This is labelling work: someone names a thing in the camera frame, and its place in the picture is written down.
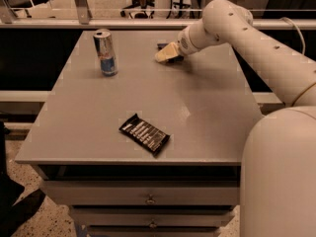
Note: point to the metal railing frame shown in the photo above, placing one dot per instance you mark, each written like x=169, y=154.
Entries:
x=92, y=14

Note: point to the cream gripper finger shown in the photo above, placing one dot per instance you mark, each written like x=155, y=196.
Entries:
x=167, y=52

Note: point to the silver blue energy drink can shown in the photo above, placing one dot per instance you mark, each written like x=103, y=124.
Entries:
x=105, y=50

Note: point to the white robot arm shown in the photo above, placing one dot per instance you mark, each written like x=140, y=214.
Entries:
x=278, y=169

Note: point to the black snack bar wrapper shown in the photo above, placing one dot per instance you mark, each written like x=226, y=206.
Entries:
x=145, y=134

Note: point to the top drawer knob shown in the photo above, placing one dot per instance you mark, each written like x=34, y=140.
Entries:
x=150, y=200

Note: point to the grey drawer cabinet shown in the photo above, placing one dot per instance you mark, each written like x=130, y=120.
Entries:
x=203, y=102

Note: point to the black office chair centre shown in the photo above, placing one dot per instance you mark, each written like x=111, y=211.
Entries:
x=162, y=8

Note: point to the drawer knob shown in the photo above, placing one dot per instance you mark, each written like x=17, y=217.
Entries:
x=152, y=224
x=150, y=200

